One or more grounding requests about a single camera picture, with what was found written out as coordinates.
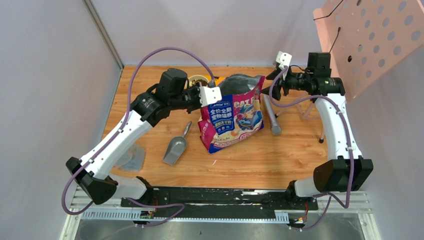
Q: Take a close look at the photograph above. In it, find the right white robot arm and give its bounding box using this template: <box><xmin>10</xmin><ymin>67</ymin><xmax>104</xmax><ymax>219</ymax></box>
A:
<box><xmin>262</xmin><ymin>51</ymin><xmax>374</xmax><ymax>209</ymax></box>

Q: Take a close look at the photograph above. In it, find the metal scoop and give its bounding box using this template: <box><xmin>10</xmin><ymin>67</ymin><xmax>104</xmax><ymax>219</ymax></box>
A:
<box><xmin>162</xmin><ymin>121</ymin><xmax>193</xmax><ymax>166</ymax></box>

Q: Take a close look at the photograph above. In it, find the clear plastic bag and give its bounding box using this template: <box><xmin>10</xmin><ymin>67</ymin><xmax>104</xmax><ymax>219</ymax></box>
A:
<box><xmin>114</xmin><ymin>144</ymin><xmax>146</xmax><ymax>173</ymax></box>

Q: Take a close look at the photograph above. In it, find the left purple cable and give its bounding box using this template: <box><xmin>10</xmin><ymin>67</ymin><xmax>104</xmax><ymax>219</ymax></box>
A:
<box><xmin>60</xmin><ymin>46</ymin><xmax>217</xmax><ymax>229</ymax></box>

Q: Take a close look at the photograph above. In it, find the pet food bag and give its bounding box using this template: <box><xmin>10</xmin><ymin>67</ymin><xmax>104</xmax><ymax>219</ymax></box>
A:
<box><xmin>197</xmin><ymin>73</ymin><xmax>265</xmax><ymax>154</ymax></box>

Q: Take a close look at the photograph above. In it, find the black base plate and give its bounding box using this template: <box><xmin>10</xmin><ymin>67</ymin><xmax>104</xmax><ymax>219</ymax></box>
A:
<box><xmin>138</xmin><ymin>186</ymin><xmax>319</xmax><ymax>219</ymax></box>

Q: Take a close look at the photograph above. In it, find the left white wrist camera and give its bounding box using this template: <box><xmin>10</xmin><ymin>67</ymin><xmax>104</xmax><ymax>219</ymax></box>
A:
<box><xmin>199</xmin><ymin>86</ymin><xmax>222</xmax><ymax>108</ymax></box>

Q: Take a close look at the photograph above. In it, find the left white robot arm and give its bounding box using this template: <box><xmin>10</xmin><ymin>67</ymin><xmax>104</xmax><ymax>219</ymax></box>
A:
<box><xmin>65</xmin><ymin>68</ymin><xmax>221</xmax><ymax>207</ymax></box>

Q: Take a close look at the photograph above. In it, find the purple cable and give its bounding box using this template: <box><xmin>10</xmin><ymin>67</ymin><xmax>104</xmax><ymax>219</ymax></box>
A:
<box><xmin>268</xmin><ymin>64</ymin><xmax>356</xmax><ymax>232</ymax></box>
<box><xmin>60</xmin><ymin>46</ymin><xmax>217</xmax><ymax>229</ymax></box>

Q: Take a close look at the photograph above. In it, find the pink perforated stand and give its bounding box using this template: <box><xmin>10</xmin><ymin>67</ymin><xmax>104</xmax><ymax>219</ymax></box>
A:
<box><xmin>274</xmin><ymin>0</ymin><xmax>424</xmax><ymax>144</ymax></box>

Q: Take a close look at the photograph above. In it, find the kibble in cream bowl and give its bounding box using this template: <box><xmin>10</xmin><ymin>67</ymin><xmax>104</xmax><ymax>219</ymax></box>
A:
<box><xmin>189</xmin><ymin>77</ymin><xmax>208</xmax><ymax>87</ymax></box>

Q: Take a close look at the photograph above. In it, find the aluminium rail frame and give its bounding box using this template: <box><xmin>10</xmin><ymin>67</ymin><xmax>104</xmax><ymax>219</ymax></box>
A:
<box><xmin>60</xmin><ymin>191</ymin><xmax>381</xmax><ymax>240</ymax></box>

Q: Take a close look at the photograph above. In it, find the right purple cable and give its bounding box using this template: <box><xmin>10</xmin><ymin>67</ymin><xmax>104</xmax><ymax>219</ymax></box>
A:
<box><xmin>268</xmin><ymin>64</ymin><xmax>356</xmax><ymax>232</ymax></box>

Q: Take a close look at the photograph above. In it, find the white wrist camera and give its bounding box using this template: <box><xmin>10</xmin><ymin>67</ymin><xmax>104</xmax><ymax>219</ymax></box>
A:
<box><xmin>199</xmin><ymin>86</ymin><xmax>222</xmax><ymax>108</ymax></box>
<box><xmin>275</xmin><ymin>51</ymin><xmax>293</xmax><ymax>80</ymax></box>

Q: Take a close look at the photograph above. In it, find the silver microphone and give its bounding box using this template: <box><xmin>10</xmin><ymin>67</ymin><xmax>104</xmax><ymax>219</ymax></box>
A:
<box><xmin>262</xmin><ymin>94</ymin><xmax>282</xmax><ymax>136</ymax></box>

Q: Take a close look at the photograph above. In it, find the yellow double bowl feeder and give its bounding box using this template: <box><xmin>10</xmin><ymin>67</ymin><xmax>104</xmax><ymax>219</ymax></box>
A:
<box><xmin>188</xmin><ymin>75</ymin><xmax>226</xmax><ymax>87</ymax></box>

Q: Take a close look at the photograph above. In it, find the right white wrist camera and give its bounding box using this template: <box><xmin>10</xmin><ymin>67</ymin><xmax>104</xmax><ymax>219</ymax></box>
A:
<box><xmin>275</xmin><ymin>51</ymin><xmax>293</xmax><ymax>80</ymax></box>

